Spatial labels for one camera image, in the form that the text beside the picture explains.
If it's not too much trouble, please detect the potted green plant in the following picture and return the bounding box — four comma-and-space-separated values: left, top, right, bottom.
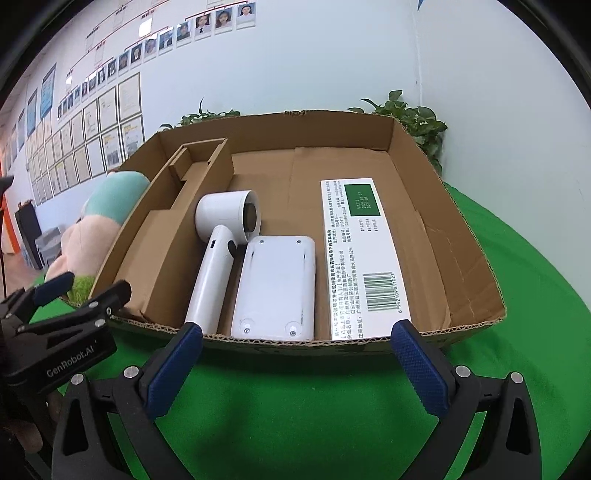
161, 97, 241, 130
360, 90, 448, 174

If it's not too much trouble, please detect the cardboard tray box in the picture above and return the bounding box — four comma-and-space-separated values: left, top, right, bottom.
88, 110, 507, 356

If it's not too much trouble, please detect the long brown cardboard box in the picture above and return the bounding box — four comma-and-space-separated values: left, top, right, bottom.
102, 137, 235, 324

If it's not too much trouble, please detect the black cabinet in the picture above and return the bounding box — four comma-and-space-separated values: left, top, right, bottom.
15, 200, 44, 271

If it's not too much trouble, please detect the white green medicine box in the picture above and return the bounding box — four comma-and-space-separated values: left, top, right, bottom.
320, 178, 411, 342

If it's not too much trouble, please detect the white hair dryer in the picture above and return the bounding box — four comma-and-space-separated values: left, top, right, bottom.
185, 187, 262, 337

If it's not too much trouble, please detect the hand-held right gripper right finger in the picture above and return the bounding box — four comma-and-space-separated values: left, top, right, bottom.
390, 320, 542, 480

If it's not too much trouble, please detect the pastel plush toy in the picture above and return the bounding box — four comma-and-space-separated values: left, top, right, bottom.
45, 171, 151, 303

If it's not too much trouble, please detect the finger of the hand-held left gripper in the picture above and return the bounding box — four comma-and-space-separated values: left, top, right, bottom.
4, 271, 75, 315
16, 280, 132, 335

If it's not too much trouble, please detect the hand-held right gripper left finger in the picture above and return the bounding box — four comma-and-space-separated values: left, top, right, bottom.
52, 322, 204, 480

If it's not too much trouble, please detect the group of framed certificates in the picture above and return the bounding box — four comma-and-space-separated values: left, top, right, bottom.
0, 71, 146, 206

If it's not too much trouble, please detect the green tablecloth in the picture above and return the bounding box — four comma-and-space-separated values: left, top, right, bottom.
28, 182, 591, 480

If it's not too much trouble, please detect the white rectangular device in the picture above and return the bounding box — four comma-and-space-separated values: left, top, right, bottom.
230, 235, 316, 342

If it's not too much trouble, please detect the row of portrait photos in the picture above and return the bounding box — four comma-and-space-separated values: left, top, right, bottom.
55, 0, 259, 123

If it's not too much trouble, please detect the grey plastic stool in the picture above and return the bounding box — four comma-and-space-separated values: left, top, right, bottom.
34, 228, 63, 269

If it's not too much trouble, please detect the person's left hand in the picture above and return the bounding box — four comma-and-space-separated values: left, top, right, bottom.
11, 390, 68, 455

